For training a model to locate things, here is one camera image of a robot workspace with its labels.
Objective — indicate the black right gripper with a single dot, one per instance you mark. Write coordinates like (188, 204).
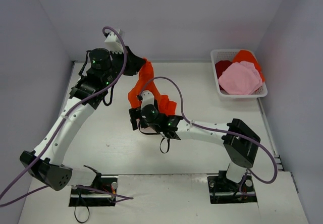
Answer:
(134, 116)

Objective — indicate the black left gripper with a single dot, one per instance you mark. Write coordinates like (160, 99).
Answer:
(129, 61)

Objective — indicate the orange t shirt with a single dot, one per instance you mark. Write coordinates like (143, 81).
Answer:
(165, 105)
(246, 55)

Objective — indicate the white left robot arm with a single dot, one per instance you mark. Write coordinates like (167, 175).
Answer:
(97, 77)

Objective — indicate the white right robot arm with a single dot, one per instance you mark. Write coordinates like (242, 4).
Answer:
(235, 136)

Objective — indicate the white plastic basket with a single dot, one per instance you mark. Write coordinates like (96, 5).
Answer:
(217, 55)

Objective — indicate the dark red t shirt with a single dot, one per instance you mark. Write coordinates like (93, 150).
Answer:
(221, 66)

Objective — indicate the pink t shirt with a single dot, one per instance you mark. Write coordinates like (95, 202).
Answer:
(240, 78)

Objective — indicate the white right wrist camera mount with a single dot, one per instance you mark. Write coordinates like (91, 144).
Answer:
(146, 97)

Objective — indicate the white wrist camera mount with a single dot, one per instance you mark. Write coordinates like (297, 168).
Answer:
(113, 43)
(146, 97)

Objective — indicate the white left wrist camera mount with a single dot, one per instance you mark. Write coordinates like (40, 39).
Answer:
(113, 43)

